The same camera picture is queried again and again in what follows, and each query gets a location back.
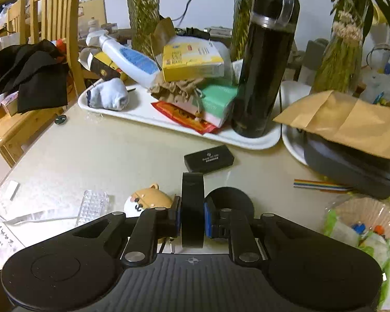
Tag glass vase with green stems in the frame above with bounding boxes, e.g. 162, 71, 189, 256
232, 0, 264, 60

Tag red packet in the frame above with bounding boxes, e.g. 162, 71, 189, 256
151, 100, 217, 135

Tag green and pink box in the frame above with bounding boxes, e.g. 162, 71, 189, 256
172, 83, 240, 128

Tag black cloth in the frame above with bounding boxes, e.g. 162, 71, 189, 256
0, 38, 69, 115

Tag white plastic bag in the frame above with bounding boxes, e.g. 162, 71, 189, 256
360, 64, 390, 105

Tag small white label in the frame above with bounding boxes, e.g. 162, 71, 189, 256
4, 181, 20, 201

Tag white paper strip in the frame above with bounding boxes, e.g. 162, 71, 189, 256
3, 210, 82, 225

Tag black and yellow box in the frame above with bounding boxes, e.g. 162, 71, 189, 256
86, 51, 123, 79

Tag rainbow ribbon cable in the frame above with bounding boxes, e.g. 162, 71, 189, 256
293, 178, 354, 191

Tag small black rectangular box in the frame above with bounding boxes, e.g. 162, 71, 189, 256
184, 145, 235, 172

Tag shiba dog shaped case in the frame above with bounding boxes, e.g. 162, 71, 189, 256
123, 183, 175, 217

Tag printed paper sheet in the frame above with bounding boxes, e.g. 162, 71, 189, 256
0, 206, 25, 268

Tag wooden chair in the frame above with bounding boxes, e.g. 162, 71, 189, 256
0, 0, 30, 45
0, 0, 87, 167

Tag black round disc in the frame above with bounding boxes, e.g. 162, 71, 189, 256
205, 186, 255, 235

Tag glass vase with brown stems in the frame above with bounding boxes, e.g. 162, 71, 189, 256
121, 0, 164, 56

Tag crinkled brown paper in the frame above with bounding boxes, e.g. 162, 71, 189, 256
149, 17, 205, 105

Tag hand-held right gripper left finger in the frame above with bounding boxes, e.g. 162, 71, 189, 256
63, 196, 183, 268

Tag clear textured plastic piece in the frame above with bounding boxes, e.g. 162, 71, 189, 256
75, 190, 110, 229

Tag white rolled sock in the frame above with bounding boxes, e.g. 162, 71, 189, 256
86, 77, 130, 111

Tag black thermos bottle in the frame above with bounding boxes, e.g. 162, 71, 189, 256
230, 0, 301, 138

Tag fluted paper plate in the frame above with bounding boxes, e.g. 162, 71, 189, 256
324, 198, 390, 310

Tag white lotion bottle blue label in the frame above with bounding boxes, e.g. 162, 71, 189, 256
85, 29, 162, 89

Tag dark grey zip case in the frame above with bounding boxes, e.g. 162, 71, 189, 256
302, 131, 390, 200

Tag glass vase with dried flowers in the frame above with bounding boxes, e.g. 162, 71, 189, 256
311, 0, 375, 95

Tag brown paper envelope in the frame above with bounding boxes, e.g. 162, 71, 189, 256
272, 90, 390, 161

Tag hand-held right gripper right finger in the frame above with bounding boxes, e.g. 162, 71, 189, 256
204, 200, 327, 264

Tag yellow cardboard box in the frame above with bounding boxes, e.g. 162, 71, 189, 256
162, 42, 226, 83

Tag large green wipes packet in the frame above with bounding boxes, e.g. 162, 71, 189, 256
324, 208, 362, 248

